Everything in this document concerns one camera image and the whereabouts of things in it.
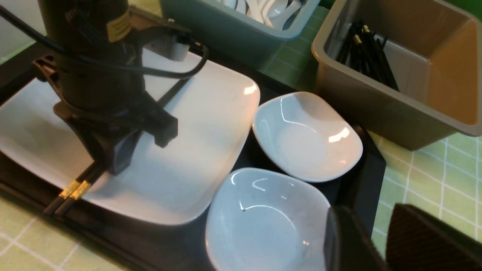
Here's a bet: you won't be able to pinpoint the black serving tray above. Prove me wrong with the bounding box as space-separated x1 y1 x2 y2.
1 44 387 271

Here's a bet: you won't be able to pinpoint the black cable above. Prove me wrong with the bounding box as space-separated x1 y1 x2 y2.
0 6 210 80

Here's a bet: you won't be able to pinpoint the white spoons in bin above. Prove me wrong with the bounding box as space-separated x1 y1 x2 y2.
215 0 304 30

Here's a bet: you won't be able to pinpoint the green checkered tablecloth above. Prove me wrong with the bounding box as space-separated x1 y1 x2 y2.
1 0 481 271

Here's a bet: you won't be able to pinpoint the black chopsticks in bin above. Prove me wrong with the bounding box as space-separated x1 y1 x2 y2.
335 20 399 91

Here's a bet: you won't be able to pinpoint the large white square plate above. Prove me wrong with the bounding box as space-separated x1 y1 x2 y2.
0 61 260 226

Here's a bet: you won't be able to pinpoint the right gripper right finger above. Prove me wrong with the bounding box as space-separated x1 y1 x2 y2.
386 204 482 271

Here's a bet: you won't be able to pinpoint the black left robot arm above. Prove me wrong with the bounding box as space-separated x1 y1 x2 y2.
37 0 191 175

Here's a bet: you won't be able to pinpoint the black chopstick pair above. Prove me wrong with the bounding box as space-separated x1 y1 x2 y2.
43 77 192 218

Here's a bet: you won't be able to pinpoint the white shallow bowl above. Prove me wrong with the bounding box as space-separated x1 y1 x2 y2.
252 91 363 183
205 168 330 271

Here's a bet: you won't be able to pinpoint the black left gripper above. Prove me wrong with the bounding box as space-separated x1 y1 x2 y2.
33 56 178 175

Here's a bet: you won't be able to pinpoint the brown plastic bin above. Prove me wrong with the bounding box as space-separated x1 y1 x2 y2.
311 0 482 151

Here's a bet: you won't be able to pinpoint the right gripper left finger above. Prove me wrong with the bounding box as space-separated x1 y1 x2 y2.
324 206 387 271

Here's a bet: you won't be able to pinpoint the teal plastic bin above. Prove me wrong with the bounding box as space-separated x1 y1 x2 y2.
160 0 319 68

